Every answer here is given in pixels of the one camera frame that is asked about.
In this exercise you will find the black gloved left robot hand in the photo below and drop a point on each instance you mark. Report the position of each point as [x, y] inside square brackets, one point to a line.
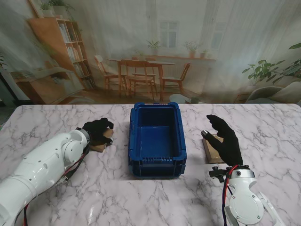
[97, 129]

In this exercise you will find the long cardboard package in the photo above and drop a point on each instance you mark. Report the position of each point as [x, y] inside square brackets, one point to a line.
[211, 153]

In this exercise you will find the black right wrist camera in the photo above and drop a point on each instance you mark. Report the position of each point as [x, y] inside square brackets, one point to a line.
[217, 174]

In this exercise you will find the blue plastic turnover box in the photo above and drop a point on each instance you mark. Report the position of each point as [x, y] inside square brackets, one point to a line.
[156, 141]

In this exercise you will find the small cardboard package with label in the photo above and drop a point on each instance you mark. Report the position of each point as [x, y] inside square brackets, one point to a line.
[98, 147]

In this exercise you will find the printed room scene backdrop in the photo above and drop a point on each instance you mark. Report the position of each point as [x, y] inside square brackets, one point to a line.
[150, 47]

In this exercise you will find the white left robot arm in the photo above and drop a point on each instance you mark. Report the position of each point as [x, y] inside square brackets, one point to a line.
[40, 164]

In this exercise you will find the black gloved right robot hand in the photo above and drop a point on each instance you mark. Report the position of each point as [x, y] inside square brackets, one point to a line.
[227, 141]

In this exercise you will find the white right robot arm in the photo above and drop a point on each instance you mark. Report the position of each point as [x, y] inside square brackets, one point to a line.
[244, 195]

